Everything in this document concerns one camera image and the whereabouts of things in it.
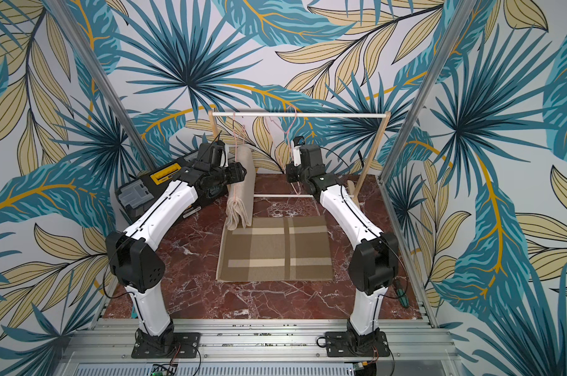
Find beige wool scarf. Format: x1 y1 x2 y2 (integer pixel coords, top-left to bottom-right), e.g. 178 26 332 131
225 144 256 231

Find brown plaid scarf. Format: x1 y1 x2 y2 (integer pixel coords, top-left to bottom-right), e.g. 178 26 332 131
216 216 333 283

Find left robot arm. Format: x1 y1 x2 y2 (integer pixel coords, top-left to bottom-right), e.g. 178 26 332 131
106 140 247 338

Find wooden clothes rack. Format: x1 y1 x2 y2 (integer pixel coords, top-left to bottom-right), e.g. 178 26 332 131
208 111 391 207

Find black yellow toolbox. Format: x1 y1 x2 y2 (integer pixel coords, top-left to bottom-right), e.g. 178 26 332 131
116 156 191 224

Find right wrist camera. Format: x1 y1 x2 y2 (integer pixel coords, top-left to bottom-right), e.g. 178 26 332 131
291 136 305 166

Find left aluminium frame post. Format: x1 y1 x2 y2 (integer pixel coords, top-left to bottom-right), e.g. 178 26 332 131
46 0 156 169

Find aluminium frame post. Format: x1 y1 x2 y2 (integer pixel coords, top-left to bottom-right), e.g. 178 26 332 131
379 0 475 185
46 0 156 169

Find green handled screwdriver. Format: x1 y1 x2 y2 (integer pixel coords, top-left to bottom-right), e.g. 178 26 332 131
393 278 410 308

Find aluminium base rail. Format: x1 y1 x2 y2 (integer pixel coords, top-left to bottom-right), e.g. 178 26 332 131
55 319 464 375

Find right aluminium frame post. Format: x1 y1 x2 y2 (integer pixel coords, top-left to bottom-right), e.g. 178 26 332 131
379 0 475 185

